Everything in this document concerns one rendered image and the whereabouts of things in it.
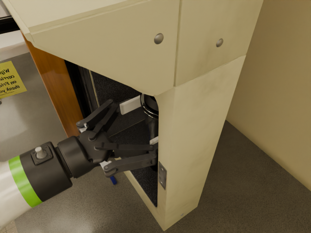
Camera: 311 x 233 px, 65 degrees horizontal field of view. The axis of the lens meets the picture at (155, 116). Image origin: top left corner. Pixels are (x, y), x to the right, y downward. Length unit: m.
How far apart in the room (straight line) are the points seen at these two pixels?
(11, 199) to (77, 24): 0.33
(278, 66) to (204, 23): 0.49
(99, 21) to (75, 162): 0.31
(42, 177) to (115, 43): 0.30
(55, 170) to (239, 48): 0.33
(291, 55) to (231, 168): 0.35
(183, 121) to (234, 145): 0.52
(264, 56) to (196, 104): 0.45
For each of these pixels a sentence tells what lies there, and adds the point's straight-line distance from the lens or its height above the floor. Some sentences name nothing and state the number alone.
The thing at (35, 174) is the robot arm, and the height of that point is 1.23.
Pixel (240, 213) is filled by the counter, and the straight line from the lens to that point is 0.72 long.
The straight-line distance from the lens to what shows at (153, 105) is 0.47.
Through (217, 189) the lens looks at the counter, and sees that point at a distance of 0.73.
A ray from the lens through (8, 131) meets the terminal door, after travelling 0.65.
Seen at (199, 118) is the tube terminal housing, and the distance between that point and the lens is 0.33.
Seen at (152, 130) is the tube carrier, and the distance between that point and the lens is 0.52.
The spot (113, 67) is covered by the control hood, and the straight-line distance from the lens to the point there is 0.20.
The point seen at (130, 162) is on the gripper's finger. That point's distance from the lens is 0.44.
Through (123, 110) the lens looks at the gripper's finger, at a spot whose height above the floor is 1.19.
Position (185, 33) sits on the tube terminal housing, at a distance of 0.23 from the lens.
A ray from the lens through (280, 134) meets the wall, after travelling 0.81.
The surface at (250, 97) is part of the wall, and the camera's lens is 0.81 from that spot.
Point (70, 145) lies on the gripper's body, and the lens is 0.45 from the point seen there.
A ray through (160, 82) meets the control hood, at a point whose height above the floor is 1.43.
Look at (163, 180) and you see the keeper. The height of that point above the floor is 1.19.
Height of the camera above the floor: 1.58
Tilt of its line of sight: 48 degrees down
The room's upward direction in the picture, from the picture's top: straight up
